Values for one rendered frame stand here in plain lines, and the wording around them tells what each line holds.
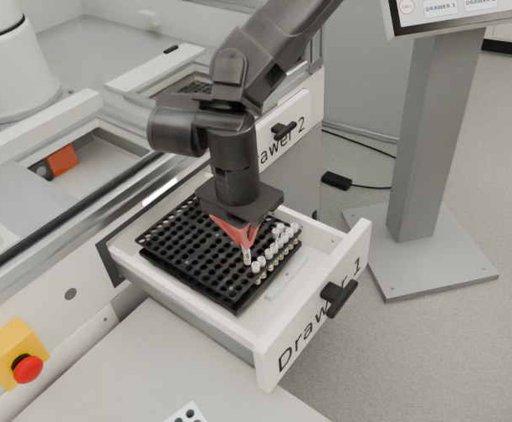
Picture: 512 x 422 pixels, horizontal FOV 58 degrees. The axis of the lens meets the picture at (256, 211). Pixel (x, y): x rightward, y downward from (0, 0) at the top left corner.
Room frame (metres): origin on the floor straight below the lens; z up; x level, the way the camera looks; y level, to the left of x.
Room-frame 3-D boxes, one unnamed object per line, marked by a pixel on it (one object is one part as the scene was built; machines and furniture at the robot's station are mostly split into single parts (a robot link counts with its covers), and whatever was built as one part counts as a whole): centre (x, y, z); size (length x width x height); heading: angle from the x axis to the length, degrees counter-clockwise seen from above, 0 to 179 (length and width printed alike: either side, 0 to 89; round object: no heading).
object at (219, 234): (0.55, 0.07, 0.87); 0.22 x 0.18 x 0.06; 48
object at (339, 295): (0.40, -0.10, 0.91); 0.07 x 0.04 x 0.01; 138
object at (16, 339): (0.38, 0.37, 0.88); 0.07 x 0.05 x 0.07; 138
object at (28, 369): (0.35, 0.34, 0.88); 0.04 x 0.03 x 0.04; 138
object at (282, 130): (0.85, -0.07, 0.91); 0.07 x 0.04 x 0.01; 138
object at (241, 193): (0.46, 0.02, 1.09); 0.10 x 0.07 x 0.07; 48
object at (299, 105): (0.87, -0.05, 0.87); 0.29 x 0.02 x 0.11; 138
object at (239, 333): (0.56, 0.08, 0.86); 0.40 x 0.26 x 0.06; 48
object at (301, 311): (0.42, -0.08, 0.87); 0.29 x 0.02 x 0.11; 138
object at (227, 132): (0.46, 0.02, 1.15); 0.07 x 0.06 x 0.07; 66
